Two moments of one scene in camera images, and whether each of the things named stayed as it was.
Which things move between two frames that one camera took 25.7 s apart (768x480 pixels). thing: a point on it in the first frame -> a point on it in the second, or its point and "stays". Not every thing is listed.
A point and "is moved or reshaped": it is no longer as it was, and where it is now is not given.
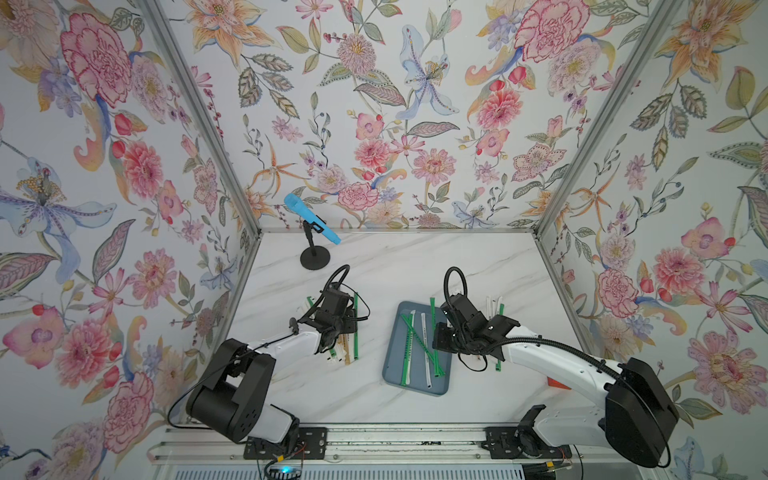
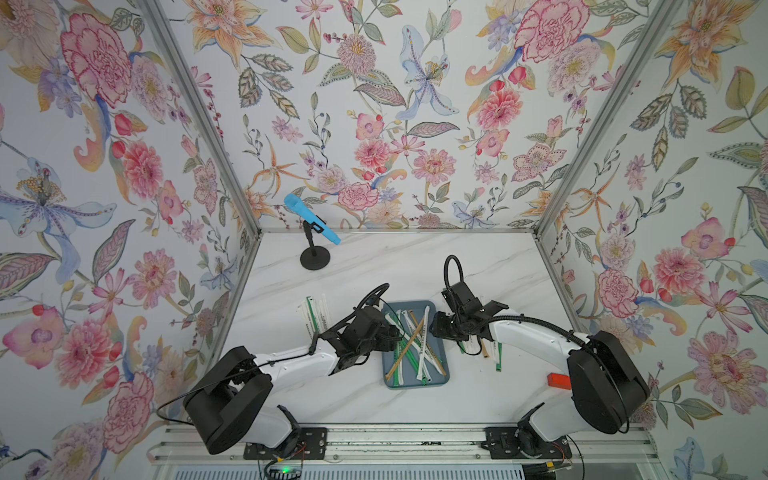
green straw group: x=412 y=330 -> x=406 y=346
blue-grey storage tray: x=410 y=361 stays
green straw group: x=423 y=344 is moved or reshaped
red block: x=554 y=383 stays
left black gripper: x=351 y=316 -> x=389 y=336
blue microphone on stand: x=300 y=208 stays
